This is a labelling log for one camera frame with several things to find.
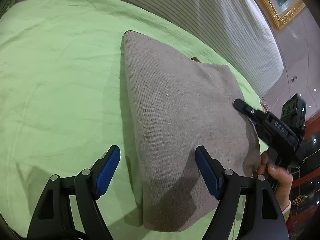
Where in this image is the beige knit sweater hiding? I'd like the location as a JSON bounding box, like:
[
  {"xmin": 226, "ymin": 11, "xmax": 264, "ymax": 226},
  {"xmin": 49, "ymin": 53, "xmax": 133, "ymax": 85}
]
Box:
[{"xmin": 124, "ymin": 31, "xmax": 260, "ymax": 232}]

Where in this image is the person's right hand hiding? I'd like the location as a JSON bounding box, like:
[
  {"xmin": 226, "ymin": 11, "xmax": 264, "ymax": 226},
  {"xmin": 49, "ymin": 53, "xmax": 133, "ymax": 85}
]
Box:
[{"xmin": 256, "ymin": 151, "xmax": 293, "ymax": 211}]

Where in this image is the white striped duvet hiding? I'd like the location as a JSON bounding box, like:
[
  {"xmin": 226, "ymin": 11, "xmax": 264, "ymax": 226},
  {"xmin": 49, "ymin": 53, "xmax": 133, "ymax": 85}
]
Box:
[{"xmin": 15, "ymin": 0, "xmax": 284, "ymax": 98}]

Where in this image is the light green bed sheet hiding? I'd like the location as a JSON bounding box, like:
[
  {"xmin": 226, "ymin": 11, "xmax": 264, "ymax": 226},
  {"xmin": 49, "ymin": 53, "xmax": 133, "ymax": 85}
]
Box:
[{"xmin": 0, "ymin": 0, "xmax": 268, "ymax": 240}]

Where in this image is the dark wooden cabinet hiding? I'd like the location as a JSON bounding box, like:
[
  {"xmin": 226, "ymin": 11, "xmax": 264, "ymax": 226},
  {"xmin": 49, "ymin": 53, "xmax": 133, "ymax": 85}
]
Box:
[{"xmin": 288, "ymin": 112, "xmax": 319, "ymax": 239}]

